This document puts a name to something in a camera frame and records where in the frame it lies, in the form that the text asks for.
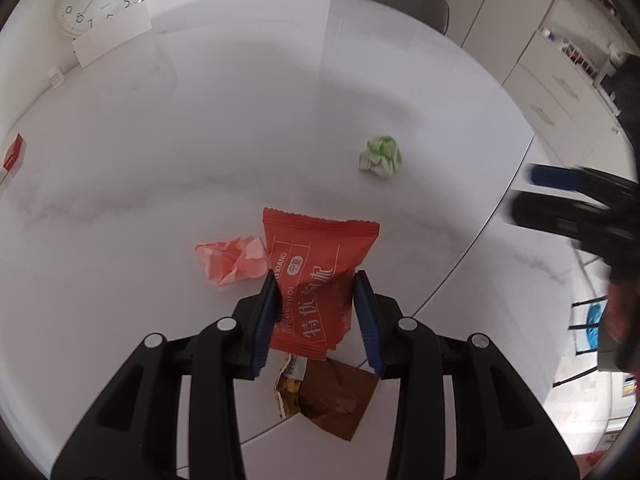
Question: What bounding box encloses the brown snack wrapper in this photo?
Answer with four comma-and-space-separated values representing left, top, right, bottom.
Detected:
272, 352, 380, 442

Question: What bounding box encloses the person's right hand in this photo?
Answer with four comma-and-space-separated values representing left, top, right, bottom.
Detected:
602, 280, 639, 346

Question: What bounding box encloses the small red box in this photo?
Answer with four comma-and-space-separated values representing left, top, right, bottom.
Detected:
0, 133, 27, 177

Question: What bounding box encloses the red snack packet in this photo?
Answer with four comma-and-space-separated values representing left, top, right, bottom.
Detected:
262, 206, 381, 363

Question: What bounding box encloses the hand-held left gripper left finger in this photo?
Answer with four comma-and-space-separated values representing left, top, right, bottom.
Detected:
50, 269, 283, 480

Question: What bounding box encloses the beige drawer unit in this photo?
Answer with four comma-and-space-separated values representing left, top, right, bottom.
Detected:
500, 25, 636, 181

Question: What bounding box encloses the green paper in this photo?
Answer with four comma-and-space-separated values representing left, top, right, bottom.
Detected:
358, 134, 404, 179

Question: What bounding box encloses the pink paper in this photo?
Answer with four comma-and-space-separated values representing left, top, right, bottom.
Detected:
195, 235, 271, 292

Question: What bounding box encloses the tall beige cabinet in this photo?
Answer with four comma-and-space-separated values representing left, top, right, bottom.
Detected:
340, 0, 571, 61

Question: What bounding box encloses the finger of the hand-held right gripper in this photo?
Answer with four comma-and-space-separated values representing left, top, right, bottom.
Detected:
529, 163, 637, 197
507, 190, 607, 242

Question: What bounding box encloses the black wire rack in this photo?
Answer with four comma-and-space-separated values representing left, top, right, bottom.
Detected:
569, 299, 609, 357

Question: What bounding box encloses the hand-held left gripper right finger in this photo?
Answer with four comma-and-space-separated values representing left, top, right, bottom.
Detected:
351, 269, 581, 480

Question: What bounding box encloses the white wire rack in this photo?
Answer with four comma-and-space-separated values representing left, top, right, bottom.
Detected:
542, 25, 626, 81

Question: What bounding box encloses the white folded card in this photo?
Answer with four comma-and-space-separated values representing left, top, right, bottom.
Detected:
71, 2, 153, 68

